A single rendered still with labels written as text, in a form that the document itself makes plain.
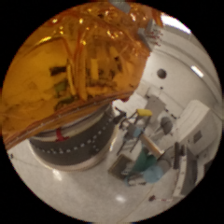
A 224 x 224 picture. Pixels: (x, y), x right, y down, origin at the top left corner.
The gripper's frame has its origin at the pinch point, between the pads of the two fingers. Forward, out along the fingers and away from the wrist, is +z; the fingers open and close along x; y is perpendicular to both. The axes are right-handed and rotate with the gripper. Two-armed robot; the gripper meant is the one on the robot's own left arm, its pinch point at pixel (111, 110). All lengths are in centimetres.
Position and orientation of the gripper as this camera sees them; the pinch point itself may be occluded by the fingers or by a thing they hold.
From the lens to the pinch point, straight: 59.9
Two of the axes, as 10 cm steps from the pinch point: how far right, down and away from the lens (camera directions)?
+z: -6.9, -5.9, 4.3
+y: 2.3, -7.3, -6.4
